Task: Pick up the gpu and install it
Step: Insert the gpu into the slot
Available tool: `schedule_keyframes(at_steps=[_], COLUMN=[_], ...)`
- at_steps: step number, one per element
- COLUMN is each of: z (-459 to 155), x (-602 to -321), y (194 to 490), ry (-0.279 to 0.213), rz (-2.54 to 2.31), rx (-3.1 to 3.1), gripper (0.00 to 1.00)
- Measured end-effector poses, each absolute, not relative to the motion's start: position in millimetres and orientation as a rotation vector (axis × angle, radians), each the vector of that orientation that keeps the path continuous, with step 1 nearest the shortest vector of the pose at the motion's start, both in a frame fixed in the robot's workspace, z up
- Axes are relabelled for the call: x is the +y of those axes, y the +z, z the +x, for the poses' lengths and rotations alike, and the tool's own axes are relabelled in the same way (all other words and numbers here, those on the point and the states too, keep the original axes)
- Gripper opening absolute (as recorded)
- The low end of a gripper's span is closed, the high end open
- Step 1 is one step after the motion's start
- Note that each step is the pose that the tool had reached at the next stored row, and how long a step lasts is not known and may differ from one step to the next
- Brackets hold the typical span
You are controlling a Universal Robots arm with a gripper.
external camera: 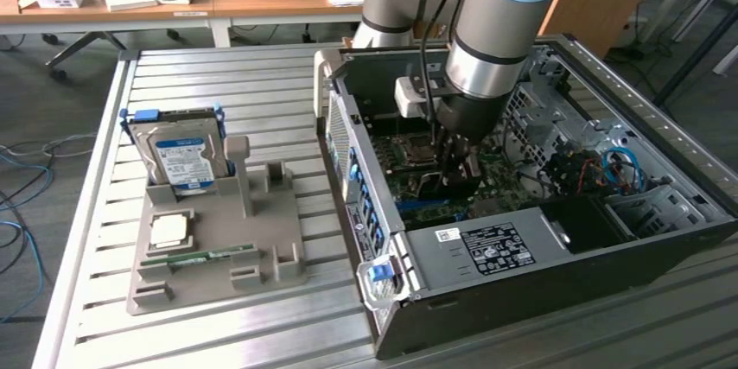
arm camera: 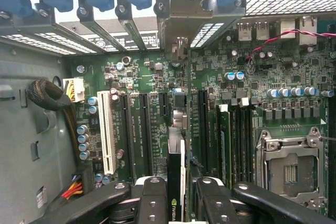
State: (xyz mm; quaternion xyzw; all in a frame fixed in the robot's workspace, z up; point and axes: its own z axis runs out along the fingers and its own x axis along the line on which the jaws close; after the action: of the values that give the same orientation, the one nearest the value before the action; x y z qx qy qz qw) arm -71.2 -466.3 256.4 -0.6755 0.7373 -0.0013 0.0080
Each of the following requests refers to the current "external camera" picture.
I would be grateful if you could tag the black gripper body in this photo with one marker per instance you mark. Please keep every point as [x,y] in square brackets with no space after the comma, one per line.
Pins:
[470,118]

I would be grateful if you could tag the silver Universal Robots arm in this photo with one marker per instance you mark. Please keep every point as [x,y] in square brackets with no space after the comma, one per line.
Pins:
[495,19]

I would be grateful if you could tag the metal CPU socket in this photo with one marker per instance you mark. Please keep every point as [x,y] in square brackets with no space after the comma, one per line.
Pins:
[415,150]

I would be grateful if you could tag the green motherboard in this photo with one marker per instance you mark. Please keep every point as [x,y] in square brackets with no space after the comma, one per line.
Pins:
[502,196]

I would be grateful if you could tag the blue expansion slot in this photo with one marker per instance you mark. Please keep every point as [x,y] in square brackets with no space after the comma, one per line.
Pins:
[423,205]

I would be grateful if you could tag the perforated metal disk bay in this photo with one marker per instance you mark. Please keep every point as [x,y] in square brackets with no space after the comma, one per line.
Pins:
[542,127]

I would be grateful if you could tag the grey power supply unit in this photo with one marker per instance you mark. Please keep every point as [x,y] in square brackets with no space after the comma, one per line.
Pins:
[438,265]

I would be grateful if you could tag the blue case latch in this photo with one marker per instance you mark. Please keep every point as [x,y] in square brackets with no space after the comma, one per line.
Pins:
[380,271]

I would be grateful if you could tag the slanted metal disk bay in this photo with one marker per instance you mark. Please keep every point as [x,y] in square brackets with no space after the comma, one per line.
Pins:
[657,209]

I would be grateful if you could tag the black and grey PC case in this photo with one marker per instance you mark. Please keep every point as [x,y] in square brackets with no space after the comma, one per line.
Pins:
[519,313]

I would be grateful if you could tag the grey plastic parts rack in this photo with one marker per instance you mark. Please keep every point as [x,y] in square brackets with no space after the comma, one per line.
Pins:
[231,256]

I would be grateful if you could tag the hard disk in blue carrier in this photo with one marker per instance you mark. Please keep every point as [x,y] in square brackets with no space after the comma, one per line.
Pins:
[182,157]

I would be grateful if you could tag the green RAM stick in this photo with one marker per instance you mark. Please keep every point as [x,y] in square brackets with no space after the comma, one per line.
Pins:
[190,258]

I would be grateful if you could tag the silver CPU chip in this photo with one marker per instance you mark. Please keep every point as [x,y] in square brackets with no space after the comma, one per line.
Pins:
[170,230]

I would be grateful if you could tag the grey desk leg with casters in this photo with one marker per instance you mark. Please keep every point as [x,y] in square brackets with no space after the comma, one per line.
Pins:
[87,42]

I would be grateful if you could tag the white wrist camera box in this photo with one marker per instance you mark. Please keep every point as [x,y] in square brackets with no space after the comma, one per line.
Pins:
[412,99]

